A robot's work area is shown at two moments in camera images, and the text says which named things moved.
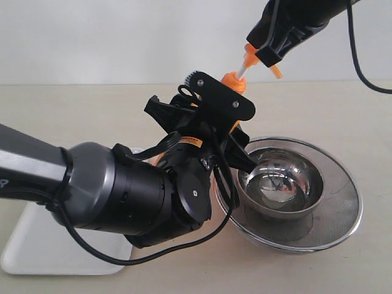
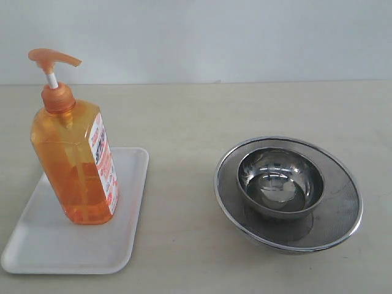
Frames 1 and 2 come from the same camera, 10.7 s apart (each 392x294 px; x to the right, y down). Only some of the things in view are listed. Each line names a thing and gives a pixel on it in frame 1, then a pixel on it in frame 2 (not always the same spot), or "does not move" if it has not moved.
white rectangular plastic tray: x=40 y=244 does not move
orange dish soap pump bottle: x=237 y=81 → x=72 y=142
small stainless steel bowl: x=285 y=184 does not move
